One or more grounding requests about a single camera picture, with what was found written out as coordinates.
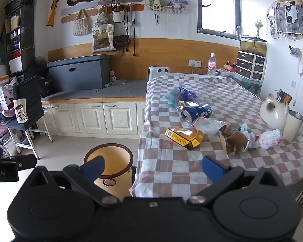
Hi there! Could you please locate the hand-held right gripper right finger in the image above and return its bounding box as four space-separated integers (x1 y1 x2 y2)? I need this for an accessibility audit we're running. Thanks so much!
187 155 283 206

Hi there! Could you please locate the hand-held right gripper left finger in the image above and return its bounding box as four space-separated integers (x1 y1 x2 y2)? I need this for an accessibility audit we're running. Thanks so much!
28 155 120 207

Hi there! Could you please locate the brown paper bag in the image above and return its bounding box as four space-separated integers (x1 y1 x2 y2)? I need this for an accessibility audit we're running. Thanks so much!
219 123 250 155

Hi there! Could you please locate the yellow carton box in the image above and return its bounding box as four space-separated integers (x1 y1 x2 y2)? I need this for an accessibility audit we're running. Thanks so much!
165 126 205 151

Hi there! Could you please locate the clear plastic bag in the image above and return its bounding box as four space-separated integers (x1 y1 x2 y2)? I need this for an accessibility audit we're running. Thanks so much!
189 117 228 136

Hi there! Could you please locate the white green plastic bag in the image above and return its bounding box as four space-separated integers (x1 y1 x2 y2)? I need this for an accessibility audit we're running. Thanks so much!
239 123 258 149

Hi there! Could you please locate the crushed blue can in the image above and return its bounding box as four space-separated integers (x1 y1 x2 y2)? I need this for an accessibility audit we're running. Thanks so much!
179 101 213 122

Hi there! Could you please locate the white plastic bag red print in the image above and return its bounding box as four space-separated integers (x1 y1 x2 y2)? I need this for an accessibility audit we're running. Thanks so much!
254 129 282 150

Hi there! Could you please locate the white metal stool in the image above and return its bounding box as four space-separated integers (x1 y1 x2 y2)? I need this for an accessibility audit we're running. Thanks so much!
7 126 54 161

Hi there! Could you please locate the brown white checkered tablecloth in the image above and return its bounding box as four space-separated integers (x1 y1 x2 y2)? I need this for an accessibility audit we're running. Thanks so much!
129 75 303 205

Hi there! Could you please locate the cartoon tote bag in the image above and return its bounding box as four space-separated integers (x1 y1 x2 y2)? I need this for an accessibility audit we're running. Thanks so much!
13 98 28 124

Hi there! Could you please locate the cream base cabinet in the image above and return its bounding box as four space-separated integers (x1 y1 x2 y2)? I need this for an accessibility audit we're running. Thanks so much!
41 100 147 136

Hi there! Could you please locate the white paper bag red print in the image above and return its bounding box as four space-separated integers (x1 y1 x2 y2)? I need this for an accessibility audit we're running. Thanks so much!
0 77 18 109

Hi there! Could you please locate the black hanging cloth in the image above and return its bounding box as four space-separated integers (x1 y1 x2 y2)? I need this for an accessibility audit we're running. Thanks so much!
16 75 45 132

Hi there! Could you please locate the black printed bag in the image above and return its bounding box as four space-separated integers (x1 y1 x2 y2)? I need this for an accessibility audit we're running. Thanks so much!
38 76 54 98

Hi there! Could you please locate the ceramic cat figurine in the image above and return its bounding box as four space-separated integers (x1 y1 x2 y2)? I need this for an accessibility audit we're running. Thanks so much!
259 93 290 131

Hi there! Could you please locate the blue snack bag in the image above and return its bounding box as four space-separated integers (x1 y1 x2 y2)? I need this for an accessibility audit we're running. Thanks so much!
165 87 204 106

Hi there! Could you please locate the cream tumbler cup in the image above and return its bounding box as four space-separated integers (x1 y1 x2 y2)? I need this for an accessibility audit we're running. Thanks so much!
283 110 303 142

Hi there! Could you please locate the teal printed box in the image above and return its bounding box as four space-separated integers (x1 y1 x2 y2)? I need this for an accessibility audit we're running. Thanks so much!
229 72 263 98

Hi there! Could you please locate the grey storage box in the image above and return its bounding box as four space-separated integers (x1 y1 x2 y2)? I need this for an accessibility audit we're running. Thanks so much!
47 55 111 93

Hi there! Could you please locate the clear water bottle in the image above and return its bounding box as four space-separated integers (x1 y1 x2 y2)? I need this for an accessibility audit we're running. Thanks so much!
207 53 217 77

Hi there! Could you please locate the white drawer unit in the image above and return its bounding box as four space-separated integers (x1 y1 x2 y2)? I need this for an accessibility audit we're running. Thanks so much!
235 50 267 82

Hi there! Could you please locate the white space heater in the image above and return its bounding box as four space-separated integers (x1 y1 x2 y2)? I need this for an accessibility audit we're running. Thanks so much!
148 66 171 81

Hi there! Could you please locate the black shelf rack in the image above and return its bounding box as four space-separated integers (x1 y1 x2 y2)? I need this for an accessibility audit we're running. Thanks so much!
3 0 37 78

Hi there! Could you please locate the printed canvas tote bag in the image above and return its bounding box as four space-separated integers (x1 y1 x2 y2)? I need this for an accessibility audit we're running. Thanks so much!
91 24 116 53

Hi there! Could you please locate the glass fish tank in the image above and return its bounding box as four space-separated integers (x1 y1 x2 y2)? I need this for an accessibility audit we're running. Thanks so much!
240 36 268 57

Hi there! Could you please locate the brown leather purse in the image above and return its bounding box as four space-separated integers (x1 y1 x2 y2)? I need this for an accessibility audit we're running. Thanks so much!
113 34 130 48

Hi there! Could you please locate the knitted tote bag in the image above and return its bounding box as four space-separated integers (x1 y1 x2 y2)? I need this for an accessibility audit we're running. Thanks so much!
73 9 92 37

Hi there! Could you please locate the flower vase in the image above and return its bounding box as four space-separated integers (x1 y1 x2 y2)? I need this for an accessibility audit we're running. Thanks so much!
254 20 264 38

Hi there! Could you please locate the grey floral bag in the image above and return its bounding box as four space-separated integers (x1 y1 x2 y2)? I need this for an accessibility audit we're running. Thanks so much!
95 5 109 28

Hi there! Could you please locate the white bucket bag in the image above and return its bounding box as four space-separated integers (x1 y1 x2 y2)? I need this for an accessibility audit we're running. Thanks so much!
112 2 125 24

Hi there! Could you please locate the dark framed window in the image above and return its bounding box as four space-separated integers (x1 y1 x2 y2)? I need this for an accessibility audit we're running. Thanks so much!
197 0 242 40

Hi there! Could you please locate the yellow toy rifle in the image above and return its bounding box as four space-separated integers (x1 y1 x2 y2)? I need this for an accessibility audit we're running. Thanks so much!
47 0 67 27

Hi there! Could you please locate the purple plush toy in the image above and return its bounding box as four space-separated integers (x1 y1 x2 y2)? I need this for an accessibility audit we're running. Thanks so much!
167 0 189 12

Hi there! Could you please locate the green plush toy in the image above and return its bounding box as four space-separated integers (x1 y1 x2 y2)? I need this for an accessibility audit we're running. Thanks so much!
149 0 165 11

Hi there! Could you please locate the black hanging cable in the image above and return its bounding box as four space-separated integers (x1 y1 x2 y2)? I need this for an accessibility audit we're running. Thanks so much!
127 2 137 56

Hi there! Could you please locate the tan wall hook board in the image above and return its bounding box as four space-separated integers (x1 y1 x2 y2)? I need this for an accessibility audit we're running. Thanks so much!
60 14 93 24

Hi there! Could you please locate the wooden wall rack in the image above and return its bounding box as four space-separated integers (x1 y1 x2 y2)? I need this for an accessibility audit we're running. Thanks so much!
142 0 191 15

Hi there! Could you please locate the brown wall hook board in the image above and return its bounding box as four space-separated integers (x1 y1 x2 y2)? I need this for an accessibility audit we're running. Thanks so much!
99 4 145 13

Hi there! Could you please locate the panda wall poster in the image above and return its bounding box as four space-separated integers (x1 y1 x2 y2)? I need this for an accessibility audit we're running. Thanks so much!
266 0 303 41

